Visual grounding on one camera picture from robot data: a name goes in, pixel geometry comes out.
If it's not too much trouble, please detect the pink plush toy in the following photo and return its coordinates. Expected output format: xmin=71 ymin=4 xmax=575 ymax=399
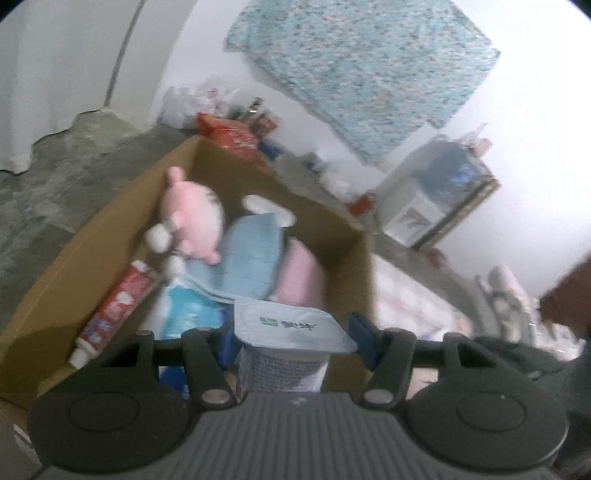
xmin=144 ymin=166 xmax=227 ymax=278

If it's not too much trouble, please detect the brown wooden door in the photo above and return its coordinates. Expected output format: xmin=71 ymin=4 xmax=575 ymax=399
xmin=538 ymin=258 xmax=591 ymax=340

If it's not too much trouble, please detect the white yogurt cup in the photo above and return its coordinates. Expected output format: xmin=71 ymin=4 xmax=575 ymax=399
xmin=233 ymin=298 xmax=358 ymax=393

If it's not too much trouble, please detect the pink cloth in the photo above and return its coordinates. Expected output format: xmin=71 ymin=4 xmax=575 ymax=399
xmin=268 ymin=237 xmax=328 ymax=308

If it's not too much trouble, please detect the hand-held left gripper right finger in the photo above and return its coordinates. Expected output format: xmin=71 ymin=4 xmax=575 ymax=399
xmin=348 ymin=311 xmax=532 ymax=411

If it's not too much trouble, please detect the red thermos flask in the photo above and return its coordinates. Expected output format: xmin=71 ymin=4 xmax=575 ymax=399
xmin=348 ymin=191 xmax=377 ymax=217

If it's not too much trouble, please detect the floral wall cloth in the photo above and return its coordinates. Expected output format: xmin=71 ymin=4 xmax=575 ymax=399
xmin=224 ymin=0 xmax=502 ymax=164

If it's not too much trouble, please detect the white curtain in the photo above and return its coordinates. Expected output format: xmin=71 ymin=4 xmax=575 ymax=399
xmin=0 ymin=0 xmax=139 ymax=175

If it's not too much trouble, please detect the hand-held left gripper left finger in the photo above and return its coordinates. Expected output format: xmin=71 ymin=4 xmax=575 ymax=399
xmin=90 ymin=323 xmax=238 ymax=411

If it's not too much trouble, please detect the blue water bottle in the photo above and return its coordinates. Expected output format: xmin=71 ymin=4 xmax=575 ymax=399
xmin=406 ymin=138 xmax=485 ymax=208

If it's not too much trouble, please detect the light blue towel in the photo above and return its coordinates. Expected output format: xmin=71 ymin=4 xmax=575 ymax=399
xmin=185 ymin=213 xmax=289 ymax=303

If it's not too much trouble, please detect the light blue tissue packet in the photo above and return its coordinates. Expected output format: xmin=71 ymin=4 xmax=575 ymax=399
xmin=152 ymin=284 xmax=236 ymax=342

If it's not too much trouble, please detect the red paper packet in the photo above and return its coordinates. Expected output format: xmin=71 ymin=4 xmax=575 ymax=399
xmin=252 ymin=113 xmax=280 ymax=134

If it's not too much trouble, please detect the white quilted bedding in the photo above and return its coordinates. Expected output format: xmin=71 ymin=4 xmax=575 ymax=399
xmin=475 ymin=265 xmax=543 ymax=344

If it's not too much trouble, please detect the white plush piece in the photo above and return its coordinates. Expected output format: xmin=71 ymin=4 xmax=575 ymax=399
xmin=242 ymin=194 xmax=296 ymax=228

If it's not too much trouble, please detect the brown cardboard box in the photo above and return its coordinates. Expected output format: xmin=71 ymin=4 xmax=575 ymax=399
xmin=0 ymin=136 xmax=377 ymax=409

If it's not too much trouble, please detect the white plastic bag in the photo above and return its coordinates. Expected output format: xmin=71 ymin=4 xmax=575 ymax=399
xmin=159 ymin=76 xmax=241 ymax=130
xmin=318 ymin=159 xmax=356 ymax=201

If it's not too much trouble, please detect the red toothpaste tube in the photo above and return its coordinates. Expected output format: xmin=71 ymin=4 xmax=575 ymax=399
xmin=69 ymin=259 xmax=162 ymax=370

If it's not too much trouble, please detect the red snack bag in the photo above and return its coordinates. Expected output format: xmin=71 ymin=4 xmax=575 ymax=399
xmin=196 ymin=112 xmax=269 ymax=162

